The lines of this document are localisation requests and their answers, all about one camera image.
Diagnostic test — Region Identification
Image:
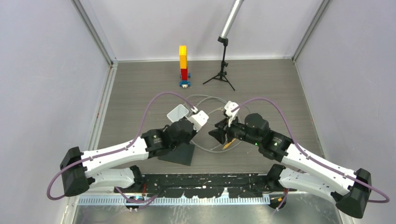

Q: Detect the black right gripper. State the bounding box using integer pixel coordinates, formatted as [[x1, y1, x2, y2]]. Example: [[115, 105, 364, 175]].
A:
[[209, 113, 261, 147]]

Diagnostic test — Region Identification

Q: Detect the yellow ethernet cable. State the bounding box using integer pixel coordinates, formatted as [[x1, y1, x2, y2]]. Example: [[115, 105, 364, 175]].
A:
[[222, 138, 237, 151]]

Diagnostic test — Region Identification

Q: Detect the white network switch box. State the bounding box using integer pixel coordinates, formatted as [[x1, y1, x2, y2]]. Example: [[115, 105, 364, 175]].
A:
[[167, 104, 190, 123]]

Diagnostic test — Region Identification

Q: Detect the grey ethernet cable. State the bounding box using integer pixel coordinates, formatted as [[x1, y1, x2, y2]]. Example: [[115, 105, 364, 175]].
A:
[[184, 94, 248, 153]]

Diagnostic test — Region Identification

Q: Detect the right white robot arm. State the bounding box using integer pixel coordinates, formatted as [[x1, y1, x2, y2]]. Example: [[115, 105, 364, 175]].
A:
[[209, 113, 372, 218]]

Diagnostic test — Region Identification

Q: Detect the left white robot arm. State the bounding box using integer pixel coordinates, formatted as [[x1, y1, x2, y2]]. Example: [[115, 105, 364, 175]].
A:
[[60, 118, 203, 197]]

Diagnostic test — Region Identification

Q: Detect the dark grey foam pad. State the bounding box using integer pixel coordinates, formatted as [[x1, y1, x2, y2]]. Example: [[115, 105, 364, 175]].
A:
[[158, 143, 195, 166]]

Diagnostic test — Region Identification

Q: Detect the colourful toy block tower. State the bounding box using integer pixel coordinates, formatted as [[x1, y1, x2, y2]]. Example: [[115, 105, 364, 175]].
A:
[[179, 45, 191, 88]]

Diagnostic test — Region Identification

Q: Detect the black tripod with silver pole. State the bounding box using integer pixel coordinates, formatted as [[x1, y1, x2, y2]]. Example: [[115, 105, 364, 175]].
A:
[[203, 0, 244, 91]]

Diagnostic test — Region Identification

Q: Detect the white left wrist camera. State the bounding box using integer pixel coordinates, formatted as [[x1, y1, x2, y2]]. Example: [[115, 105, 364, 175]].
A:
[[187, 110, 209, 132]]

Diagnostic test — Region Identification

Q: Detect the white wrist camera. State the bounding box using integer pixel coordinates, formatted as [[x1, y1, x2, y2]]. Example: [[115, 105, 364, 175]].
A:
[[222, 101, 239, 127], [187, 110, 209, 132]]

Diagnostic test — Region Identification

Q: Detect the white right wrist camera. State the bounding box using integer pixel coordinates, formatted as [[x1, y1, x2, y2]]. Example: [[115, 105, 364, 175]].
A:
[[222, 101, 239, 127]]

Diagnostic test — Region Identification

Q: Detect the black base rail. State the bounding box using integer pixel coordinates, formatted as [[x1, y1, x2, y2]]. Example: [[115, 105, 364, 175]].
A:
[[113, 173, 287, 209]]

